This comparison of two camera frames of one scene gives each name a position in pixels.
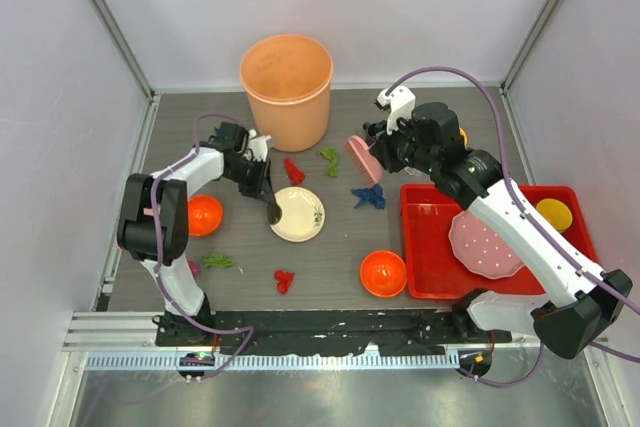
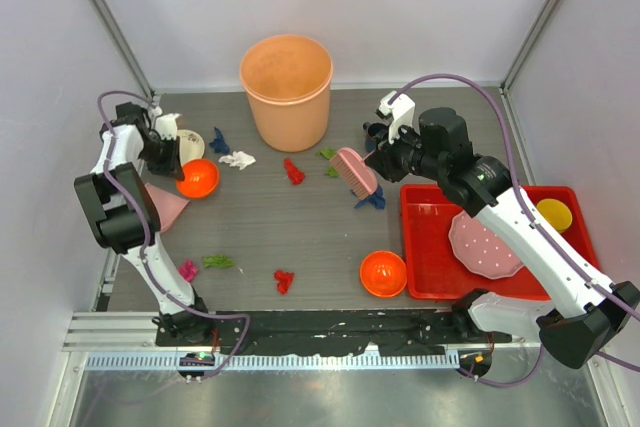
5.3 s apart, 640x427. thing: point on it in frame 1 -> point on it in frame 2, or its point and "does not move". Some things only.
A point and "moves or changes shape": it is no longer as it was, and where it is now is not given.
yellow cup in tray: (556, 212) does not move
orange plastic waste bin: (287, 80) does not move
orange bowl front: (383, 273) does not move
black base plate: (419, 333) does not move
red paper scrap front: (283, 280) does not move
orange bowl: (205, 215) moves or changes shape
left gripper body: (250, 176) -> (150, 154)
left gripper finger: (274, 211) -> (169, 158)
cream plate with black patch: (303, 214) -> (192, 145)
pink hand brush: (362, 156) moves or changes shape
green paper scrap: (217, 261) does not move
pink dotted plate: (480, 246) does not move
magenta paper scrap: (194, 269) does not move
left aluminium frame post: (109, 19) does not move
